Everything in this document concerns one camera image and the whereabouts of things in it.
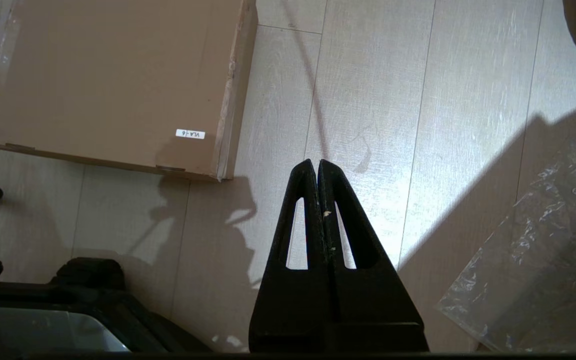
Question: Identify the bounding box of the brown cardboard shoe box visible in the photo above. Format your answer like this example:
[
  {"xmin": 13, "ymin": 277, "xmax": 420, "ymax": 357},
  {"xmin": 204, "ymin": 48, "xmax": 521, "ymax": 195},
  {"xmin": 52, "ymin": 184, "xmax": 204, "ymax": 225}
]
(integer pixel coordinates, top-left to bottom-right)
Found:
[{"xmin": 0, "ymin": 0, "xmax": 259, "ymax": 182}]

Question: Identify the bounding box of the black and silver robot base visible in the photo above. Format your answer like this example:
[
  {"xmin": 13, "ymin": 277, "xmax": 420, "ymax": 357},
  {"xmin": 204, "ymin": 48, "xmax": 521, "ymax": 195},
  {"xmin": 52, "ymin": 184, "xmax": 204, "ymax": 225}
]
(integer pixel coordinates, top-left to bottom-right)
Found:
[{"xmin": 0, "ymin": 257, "xmax": 214, "ymax": 353}]

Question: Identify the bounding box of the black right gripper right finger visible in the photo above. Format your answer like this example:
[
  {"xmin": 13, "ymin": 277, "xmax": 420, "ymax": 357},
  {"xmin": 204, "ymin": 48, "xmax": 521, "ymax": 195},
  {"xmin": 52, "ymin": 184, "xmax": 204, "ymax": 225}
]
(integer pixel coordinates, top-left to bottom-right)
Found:
[{"xmin": 318, "ymin": 159, "xmax": 430, "ymax": 353}]

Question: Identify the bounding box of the clear plastic bag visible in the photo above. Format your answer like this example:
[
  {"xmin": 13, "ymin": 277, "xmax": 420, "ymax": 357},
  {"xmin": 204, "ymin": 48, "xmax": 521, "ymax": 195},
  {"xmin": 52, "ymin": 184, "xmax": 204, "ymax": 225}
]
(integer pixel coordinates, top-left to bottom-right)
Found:
[{"xmin": 435, "ymin": 137, "xmax": 576, "ymax": 353}]

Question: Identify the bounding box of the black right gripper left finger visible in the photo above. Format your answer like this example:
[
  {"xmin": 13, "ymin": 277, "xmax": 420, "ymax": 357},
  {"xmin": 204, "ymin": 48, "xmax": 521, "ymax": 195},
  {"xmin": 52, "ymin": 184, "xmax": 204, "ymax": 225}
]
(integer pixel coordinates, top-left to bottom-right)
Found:
[{"xmin": 249, "ymin": 159, "xmax": 331, "ymax": 353}]

